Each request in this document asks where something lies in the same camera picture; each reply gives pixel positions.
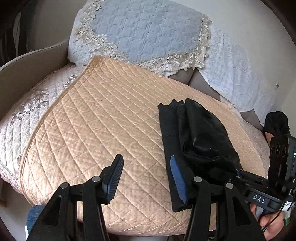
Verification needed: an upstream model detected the black jacket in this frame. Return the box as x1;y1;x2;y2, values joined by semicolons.
158;98;242;212

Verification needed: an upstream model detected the person's right hand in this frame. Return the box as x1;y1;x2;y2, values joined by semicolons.
259;211;284;240

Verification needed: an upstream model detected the beige quilted bedspread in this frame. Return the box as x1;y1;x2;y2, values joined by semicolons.
20;56;267;237

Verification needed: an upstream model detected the person's blue jeans leg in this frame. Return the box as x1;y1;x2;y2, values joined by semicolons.
26;205;45;233

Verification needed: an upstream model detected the pale floral quilted bedcover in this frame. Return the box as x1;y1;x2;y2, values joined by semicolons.
1;63;84;193

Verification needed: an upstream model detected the grey upholstered headboard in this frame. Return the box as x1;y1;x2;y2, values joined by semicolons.
169;68;263;131

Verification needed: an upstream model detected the white embossed pillow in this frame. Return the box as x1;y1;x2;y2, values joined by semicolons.
200;25;278;126

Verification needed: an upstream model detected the blue quilted lace pillow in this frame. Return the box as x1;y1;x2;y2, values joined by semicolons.
68;1;211;76

